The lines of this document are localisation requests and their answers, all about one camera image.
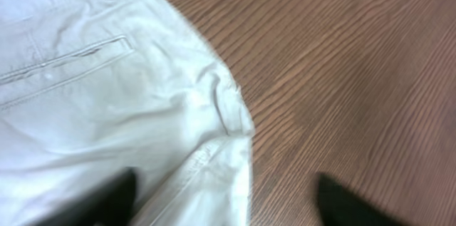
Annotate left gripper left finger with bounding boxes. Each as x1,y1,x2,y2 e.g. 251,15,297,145
37,168,137,226

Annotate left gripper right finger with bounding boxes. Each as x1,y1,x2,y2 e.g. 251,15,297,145
316,173,407,226

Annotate beige khaki shorts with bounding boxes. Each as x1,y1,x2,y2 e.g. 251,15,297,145
1,0,254,225

